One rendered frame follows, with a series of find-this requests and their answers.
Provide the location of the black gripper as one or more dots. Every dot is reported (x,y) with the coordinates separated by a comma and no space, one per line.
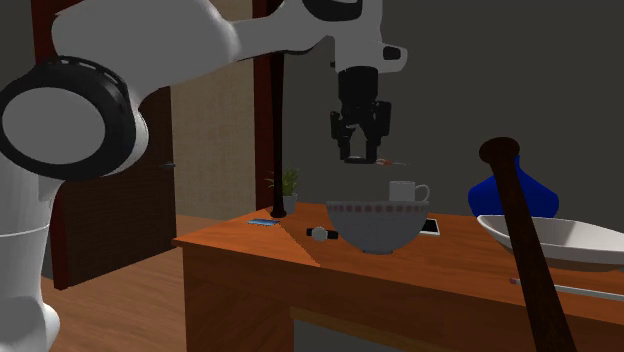
(358,88)

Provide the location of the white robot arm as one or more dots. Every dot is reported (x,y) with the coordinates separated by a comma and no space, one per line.
(146,44)

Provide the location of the small red and white stick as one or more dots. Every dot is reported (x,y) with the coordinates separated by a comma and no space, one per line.
(390,163)

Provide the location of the white mug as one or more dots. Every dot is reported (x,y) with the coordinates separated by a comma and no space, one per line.
(402,191)

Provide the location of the dark brown baseball bat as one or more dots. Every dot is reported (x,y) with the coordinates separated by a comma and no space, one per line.
(278,146)
(526,244)

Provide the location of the small potted green plant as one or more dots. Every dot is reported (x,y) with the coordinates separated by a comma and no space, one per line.
(289,187)

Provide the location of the grey bowl with patterned rim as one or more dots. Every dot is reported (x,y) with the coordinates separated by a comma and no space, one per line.
(378,229)

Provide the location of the black wristwatch with white face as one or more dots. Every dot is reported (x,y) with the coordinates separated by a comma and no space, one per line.
(320,234)

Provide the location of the black phone with white edge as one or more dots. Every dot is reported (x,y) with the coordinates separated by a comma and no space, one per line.
(431,226)

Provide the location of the blue phone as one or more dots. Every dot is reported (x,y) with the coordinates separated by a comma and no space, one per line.
(263,222)

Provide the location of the blue vase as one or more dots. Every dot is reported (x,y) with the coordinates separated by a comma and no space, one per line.
(541,197)

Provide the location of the wooden desk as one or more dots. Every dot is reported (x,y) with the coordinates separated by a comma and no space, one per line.
(253,287)

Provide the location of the white shallow dish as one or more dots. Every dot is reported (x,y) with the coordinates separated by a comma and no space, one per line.
(570,239)

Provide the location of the dark brown door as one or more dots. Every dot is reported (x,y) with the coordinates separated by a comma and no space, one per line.
(112,219)

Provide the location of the grey pencil with red end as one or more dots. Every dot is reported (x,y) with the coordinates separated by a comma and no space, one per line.
(585,291)

